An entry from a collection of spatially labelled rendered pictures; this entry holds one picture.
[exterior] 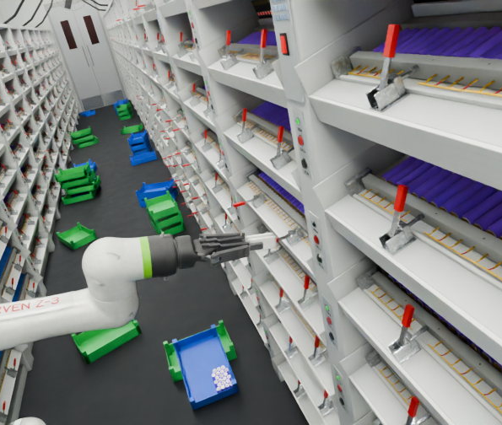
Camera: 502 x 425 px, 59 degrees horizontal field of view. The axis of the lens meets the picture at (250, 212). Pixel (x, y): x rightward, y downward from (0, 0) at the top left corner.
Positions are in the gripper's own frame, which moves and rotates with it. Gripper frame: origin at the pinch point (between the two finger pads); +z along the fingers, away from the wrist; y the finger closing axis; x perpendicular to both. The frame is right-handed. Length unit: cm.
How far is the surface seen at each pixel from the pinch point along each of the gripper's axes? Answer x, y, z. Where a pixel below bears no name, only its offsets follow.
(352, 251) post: 8.2, 25.4, 9.2
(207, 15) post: 51, -44, -1
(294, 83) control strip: 38.6, 22.3, -2.5
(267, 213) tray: -1.0, -19.1, 8.6
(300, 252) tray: -1.4, 5.5, 8.1
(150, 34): 47, -184, -3
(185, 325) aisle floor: -95, -105, -4
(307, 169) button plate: 23.6, 21.4, 1.0
